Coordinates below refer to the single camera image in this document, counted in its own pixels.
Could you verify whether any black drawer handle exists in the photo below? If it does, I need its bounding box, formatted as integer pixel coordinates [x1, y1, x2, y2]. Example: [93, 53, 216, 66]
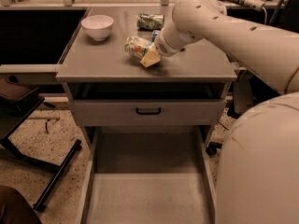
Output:
[135, 107, 162, 116]

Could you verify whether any white green 7up can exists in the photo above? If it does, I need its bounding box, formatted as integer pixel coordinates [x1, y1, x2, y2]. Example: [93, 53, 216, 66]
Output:
[124, 36, 153, 59]

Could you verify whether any black office chair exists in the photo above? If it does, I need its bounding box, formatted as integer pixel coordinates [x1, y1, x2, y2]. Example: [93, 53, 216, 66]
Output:
[200, 68, 278, 157]

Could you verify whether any green soda can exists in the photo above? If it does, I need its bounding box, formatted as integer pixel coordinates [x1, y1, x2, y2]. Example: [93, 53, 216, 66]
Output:
[136, 13, 164, 31]

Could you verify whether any grey drawer cabinet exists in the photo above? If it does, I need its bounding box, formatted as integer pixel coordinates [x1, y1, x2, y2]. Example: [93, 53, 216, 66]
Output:
[55, 5, 238, 224]

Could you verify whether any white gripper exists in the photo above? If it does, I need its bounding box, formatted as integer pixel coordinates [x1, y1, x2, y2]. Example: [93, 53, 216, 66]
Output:
[140, 22, 202, 68]

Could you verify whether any black folding stand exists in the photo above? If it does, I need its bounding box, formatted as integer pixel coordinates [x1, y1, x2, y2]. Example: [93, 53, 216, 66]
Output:
[0, 76, 83, 213]

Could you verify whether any closed top drawer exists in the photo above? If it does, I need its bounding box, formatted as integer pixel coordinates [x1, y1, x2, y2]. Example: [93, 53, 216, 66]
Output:
[69, 100, 226, 127]

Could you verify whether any brown object bottom left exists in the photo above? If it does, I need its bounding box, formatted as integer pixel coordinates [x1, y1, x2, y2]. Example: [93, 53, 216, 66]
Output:
[0, 186, 42, 224]

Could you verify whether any blue pepsi can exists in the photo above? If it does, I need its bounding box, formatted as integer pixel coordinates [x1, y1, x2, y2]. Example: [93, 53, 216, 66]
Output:
[151, 30, 161, 43]

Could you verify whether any open middle drawer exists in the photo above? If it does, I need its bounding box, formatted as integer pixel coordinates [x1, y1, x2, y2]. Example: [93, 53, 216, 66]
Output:
[75, 127, 216, 224]

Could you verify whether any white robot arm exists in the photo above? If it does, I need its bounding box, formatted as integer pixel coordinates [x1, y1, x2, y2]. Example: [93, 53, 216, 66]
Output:
[141, 0, 299, 224]

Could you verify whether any white ceramic bowl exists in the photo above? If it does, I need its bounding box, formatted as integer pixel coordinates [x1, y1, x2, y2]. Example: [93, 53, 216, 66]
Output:
[81, 15, 114, 41]

